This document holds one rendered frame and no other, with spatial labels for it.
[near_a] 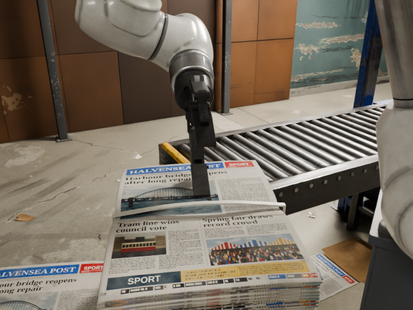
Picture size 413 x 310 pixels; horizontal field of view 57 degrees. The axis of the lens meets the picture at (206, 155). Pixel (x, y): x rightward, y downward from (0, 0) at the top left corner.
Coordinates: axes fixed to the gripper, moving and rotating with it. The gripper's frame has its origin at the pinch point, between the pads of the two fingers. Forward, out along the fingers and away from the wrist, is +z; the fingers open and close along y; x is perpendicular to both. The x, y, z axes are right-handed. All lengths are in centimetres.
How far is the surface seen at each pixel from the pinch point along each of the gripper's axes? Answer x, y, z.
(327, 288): -73, 139, -26
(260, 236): -7.3, 1.4, 12.4
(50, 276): 32.0, 32.6, 2.6
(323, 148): -59, 68, -59
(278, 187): -31, 53, -30
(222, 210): -3.0, 5.5, 4.9
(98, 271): 21.8, 33.0, 2.1
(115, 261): 13.6, 0.3, 15.0
